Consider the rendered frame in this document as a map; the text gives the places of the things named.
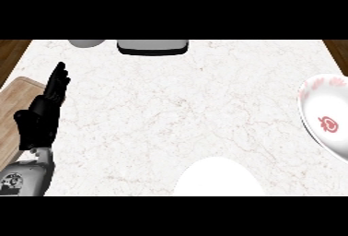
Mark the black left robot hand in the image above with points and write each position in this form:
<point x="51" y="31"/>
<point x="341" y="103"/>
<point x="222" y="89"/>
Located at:
<point x="42" y="116"/>

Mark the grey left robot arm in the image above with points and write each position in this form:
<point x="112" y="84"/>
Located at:
<point x="25" y="176"/>

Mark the plain white plate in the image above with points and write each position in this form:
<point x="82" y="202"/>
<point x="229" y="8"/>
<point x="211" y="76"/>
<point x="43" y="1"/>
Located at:
<point x="219" y="179"/>

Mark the white bowl with red print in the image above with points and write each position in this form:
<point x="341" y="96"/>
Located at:
<point x="328" y="118"/>

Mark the pale wooden cutting board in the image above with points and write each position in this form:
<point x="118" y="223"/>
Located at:
<point x="15" y="104"/>

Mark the grey rounded object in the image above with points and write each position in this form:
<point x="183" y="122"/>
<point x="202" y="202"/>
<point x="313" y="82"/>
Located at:
<point x="86" y="43"/>

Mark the grey appliance with black base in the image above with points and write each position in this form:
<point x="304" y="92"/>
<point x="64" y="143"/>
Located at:
<point x="152" y="47"/>

